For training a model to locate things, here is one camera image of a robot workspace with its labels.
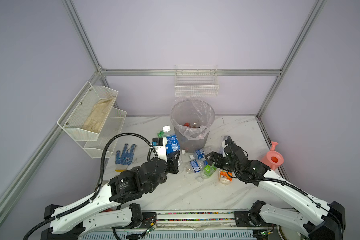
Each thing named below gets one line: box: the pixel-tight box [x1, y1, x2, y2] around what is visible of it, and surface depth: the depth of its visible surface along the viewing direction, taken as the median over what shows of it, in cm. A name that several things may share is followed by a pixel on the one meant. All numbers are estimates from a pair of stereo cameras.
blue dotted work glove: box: [115, 143, 137, 172], surface depth 98 cm
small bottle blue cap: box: [185, 159, 208, 174], surface depth 91 cm
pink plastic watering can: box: [261, 141, 284, 171], surface depth 86 cm
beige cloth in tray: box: [82, 97, 115, 133], surface depth 81 cm
